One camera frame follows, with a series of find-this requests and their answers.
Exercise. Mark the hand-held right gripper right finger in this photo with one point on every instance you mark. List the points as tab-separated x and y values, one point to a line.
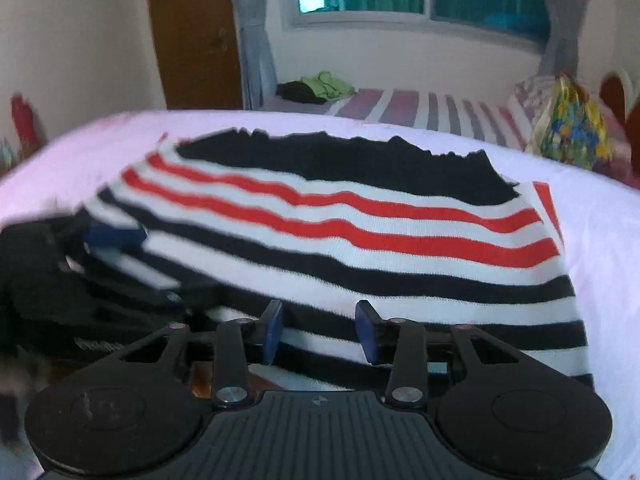
367	332

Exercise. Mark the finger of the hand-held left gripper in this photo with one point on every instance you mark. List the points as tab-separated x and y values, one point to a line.
115	237
145	282

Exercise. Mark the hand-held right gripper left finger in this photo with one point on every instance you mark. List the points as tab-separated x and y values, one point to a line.
272	332

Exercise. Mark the striped knit sweater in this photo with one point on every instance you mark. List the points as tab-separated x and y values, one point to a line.
350	240

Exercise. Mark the red water bottle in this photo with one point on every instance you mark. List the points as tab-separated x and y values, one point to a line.
22	120

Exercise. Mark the brown wooden door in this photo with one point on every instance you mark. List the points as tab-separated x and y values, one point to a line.
195	35

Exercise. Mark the grey curtain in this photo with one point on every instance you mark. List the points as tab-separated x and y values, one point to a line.
560	35
255	60

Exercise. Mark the bed with striped sheet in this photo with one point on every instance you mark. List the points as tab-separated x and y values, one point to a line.
400	105

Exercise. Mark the dark garment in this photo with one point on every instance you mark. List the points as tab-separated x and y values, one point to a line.
295	92

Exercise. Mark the bed with floral sheet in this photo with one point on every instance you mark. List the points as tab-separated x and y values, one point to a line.
600	260

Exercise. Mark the green garment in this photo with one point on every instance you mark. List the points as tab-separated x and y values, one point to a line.
327	85

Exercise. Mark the striped pillow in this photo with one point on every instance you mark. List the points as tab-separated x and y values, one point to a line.
527	95

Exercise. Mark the colourful printed bag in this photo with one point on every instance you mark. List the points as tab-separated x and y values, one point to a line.
570	125

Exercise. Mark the red scalloped headboard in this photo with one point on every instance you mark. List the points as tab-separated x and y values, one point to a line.
612	95

